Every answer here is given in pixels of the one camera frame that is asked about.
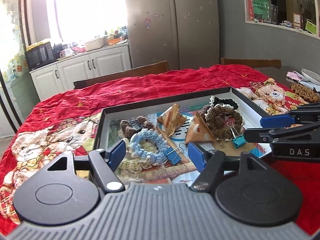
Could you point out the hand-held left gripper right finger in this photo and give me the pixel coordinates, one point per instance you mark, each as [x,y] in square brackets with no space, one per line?
[197,157]

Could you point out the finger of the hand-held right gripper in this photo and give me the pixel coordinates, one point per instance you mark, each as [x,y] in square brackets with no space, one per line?
[255,135]
[275,120]

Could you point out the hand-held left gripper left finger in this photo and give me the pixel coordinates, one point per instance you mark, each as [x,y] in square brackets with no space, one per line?
[116,155]

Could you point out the teal binder clip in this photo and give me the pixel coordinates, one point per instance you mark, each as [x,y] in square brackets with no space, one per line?
[238,141]

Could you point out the cream crocheted scrunchie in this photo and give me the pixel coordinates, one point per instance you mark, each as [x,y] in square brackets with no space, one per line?
[130,166]

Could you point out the blue binder clip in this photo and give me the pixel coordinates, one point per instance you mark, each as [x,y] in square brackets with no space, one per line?
[175,156]

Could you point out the orange triangular snack packet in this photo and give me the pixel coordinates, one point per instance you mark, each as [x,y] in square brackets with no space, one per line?
[197,132]

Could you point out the black cardboard box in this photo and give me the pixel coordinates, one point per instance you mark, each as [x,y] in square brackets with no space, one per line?
[247,105]

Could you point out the brown crocheted scrunchie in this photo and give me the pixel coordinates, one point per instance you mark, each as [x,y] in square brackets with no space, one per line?
[217,122]

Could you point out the blue crocheted scrunchie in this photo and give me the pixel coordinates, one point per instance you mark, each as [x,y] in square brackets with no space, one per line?
[150,133]

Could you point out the striped triangular snack packet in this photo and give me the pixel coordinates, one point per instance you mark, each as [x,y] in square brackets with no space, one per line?
[171,121]

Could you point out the black white-trimmed scrunchie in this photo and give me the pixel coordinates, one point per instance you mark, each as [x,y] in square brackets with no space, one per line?
[222,101]

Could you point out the printed paper sheet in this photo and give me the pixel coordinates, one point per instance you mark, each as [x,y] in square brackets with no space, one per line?
[222,151]

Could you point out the brown woven coaster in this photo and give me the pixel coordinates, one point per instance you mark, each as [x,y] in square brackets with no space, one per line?
[302,92]

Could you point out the pink scalloped cloth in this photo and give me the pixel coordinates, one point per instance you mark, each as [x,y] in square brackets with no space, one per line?
[294,75]

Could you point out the white plate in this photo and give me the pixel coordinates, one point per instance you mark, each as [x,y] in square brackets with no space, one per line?
[311,76]

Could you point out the dark wooden chair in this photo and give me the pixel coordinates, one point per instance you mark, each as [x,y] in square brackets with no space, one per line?
[140,71]
[250,62]

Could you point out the red printed blanket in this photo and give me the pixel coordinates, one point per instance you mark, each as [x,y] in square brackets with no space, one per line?
[62,100]

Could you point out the white kitchen cabinet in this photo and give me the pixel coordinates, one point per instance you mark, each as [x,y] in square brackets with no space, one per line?
[107,60]

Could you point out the green card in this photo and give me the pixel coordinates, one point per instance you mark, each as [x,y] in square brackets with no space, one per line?
[310,26]

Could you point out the small framed picture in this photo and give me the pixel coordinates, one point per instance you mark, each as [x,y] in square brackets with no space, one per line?
[297,20]

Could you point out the clear drinking glass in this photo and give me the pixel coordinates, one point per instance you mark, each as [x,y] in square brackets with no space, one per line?
[274,15]
[266,12]

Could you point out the green sign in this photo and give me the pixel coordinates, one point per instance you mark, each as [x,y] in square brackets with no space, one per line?
[260,8]

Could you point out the white plastic basin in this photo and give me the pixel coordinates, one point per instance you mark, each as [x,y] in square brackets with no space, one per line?
[93,44]

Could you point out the white mug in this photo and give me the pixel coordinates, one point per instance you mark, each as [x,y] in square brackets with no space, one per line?
[65,53]

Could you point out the orange box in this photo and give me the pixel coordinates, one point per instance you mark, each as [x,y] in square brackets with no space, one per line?
[114,40]

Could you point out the red paper bag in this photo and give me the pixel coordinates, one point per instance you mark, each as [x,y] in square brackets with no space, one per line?
[250,2]

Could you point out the grey refrigerator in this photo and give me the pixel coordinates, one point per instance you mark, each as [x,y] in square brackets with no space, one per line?
[195,30]

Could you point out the black microwave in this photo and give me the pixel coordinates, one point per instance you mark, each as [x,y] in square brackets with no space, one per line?
[38,55]

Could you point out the yellow lace cloth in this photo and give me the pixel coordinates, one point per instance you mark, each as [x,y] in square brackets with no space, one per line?
[37,44]

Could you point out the cartoon figure fridge magnet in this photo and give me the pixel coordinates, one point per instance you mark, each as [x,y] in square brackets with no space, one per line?
[148,23]

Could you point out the white wall shelf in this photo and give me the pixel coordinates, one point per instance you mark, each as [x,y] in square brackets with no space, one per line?
[275,26]

